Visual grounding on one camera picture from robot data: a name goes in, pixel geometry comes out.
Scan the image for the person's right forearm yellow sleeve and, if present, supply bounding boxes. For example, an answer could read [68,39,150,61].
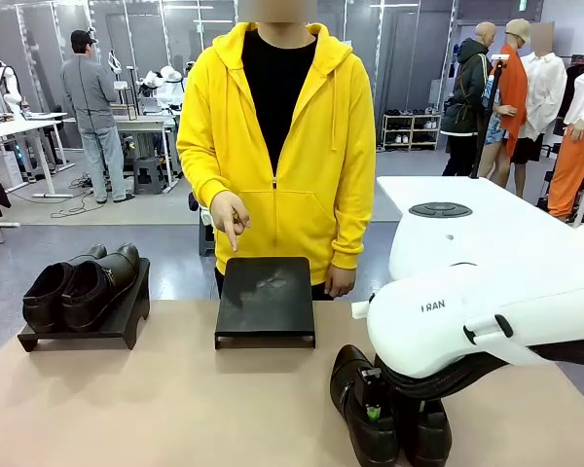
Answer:
[177,145,239,210]

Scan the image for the person's left forearm yellow sleeve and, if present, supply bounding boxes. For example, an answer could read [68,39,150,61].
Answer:
[329,189,377,269]

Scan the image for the black flat shoe stand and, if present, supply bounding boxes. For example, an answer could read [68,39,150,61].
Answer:
[213,256,317,350]

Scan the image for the person in yellow hoodie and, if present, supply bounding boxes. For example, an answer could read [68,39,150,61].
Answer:
[176,21,377,301]

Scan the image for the black shoe stand arched sides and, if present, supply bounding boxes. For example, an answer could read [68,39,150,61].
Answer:
[18,257,152,352]

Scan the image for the person's left hand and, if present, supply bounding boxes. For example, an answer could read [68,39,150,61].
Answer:
[323,265,356,299]

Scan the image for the person's right hand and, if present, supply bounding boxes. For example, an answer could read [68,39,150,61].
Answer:
[208,190,252,253]

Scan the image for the white side table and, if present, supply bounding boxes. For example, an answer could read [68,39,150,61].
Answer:
[377,175,584,230]

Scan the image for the white shoe rack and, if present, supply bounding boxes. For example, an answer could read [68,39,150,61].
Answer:
[382,111,442,152]

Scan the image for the mannequin in orange trousers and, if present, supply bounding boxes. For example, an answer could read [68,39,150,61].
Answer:
[547,56,584,221]

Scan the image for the grey plastic stool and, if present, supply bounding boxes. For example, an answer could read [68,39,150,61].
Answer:
[132,156,164,196]

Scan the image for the mannequin in dark jacket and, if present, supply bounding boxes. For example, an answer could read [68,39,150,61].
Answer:
[440,21,498,177]

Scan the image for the mannequin in orange top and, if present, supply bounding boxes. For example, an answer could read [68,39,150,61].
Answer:
[477,18,532,198]

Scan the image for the figure in white shirt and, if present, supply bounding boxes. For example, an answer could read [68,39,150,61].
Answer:
[510,21,568,165]

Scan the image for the grey workbench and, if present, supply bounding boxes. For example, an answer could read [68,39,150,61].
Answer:
[62,112,180,194]

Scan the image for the man in grey clothes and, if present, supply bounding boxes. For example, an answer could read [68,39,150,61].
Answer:
[59,29,136,204]

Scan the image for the white desk with legs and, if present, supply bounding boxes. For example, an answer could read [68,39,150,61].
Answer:
[0,119,75,199]

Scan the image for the white humanoid robot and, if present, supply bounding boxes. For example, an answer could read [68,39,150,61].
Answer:
[0,60,26,121]

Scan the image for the black ribbed cable sleeve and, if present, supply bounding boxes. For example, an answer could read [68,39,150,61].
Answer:
[383,338,584,401]

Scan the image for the black floor cables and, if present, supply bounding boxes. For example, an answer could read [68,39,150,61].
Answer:
[51,172,103,219]

